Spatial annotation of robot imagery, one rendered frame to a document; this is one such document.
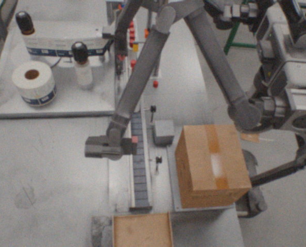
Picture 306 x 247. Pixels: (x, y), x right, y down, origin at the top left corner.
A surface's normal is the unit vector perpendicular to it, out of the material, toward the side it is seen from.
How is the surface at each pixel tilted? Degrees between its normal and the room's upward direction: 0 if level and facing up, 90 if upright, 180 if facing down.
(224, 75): 52
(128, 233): 0
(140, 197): 0
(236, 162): 0
